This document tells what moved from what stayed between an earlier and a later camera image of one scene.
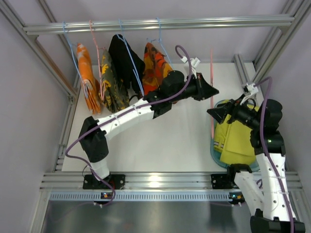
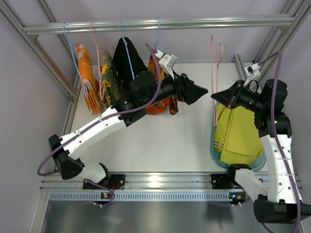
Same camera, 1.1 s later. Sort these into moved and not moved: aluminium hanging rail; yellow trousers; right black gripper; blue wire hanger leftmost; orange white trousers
Moved: right black gripper
Not moved: orange white trousers; blue wire hanger leftmost; yellow trousers; aluminium hanging rail
